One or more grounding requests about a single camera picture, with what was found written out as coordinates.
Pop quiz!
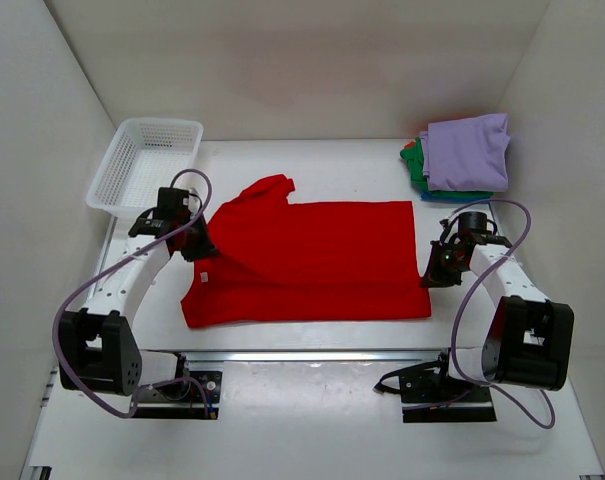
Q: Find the green folded t shirt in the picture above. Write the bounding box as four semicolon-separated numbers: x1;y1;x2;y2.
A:
399;138;493;196

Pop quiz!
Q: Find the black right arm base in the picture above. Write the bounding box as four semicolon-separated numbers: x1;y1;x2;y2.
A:
373;350;497;424

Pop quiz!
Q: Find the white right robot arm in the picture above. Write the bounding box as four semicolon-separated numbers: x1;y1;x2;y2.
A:
421;233;574;401

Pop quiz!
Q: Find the white plastic basket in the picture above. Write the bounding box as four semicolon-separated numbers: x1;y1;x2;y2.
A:
86;117;203;221

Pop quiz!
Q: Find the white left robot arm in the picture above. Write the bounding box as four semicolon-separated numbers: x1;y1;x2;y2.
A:
58;217;217;398

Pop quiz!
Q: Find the blue folded t shirt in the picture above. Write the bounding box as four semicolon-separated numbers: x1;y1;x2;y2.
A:
421;190;493;204

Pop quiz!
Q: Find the red t shirt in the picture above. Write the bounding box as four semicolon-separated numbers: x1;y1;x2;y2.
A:
181;174;432;329

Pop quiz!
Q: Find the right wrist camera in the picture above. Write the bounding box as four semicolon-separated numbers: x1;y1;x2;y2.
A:
440;211;498;241

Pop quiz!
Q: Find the purple folded t shirt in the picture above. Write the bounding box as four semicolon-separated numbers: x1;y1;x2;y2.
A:
419;113;510;193

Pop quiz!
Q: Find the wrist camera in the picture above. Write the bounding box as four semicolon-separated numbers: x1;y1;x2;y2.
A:
152;187;200;224
440;211;498;241

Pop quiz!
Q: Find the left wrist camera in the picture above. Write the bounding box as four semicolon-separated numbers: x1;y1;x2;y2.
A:
152;187;200;224

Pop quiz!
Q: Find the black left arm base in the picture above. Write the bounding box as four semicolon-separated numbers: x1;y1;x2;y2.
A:
133;352;223;421

